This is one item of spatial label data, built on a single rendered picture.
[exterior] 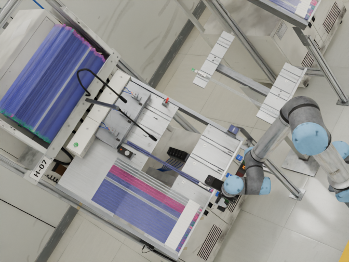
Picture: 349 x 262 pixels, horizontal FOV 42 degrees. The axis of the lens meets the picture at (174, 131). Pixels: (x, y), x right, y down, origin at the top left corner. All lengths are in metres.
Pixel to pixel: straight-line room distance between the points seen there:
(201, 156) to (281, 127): 0.66
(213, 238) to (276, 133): 1.24
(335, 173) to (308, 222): 1.02
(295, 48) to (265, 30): 0.28
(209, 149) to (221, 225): 0.72
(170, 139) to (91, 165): 0.68
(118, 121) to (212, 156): 0.52
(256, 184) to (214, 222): 1.00
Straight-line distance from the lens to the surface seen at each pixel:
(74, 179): 2.37
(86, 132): 2.33
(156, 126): 2.38
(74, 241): 4.09
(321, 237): 2.79
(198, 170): 2.33
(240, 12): 3.28
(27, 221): 4.06
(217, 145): 2.37
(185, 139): 2.78
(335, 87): 3.06
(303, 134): 1.62
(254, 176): 1.93
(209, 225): 2.85
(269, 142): 1.87
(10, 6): 2.17
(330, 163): 1.80
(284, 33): 3.06
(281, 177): 2.74
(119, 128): 2.33
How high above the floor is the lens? 2.43
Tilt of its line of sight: 39 degrees down
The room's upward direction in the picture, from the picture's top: 48 degrees counter-clockwise
